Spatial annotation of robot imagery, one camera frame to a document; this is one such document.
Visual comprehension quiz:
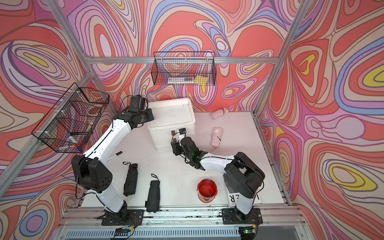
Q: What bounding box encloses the black umbrella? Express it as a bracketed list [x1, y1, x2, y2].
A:
[145, 174, 161, 213]
[123, 162, 138, 197]

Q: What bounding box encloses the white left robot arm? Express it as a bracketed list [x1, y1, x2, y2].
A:
[71, 95, 154, 225]

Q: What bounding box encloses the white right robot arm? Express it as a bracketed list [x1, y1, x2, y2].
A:
[171, 137, 266, 224]

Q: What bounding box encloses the white drawer cabinet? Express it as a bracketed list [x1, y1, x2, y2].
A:
[147, 98, 196, 153]

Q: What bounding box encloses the black white marker pen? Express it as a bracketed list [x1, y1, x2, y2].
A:
[108, 151, 123, 161]

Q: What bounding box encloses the red metal bucket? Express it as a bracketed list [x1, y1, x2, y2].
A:
[197, 179, 218, 203]

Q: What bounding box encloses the white LOVER book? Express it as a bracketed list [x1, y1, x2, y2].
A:
[223, 175, 262, 208]

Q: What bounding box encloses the yellow item in basket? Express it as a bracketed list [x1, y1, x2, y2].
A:
[194, 75, 209, 86]

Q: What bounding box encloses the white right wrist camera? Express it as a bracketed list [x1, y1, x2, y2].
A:
[178, 128, 187, 142]

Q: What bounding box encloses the black wire basket back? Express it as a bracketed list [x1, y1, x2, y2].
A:
[151, 51, 217, 86]

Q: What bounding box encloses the black wire basket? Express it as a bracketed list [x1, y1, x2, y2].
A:
[31, 83, 110, 154]
[151, 51, 217, 86]

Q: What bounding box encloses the black wire basket left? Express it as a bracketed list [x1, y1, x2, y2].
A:
[31, 83, 110, 154]

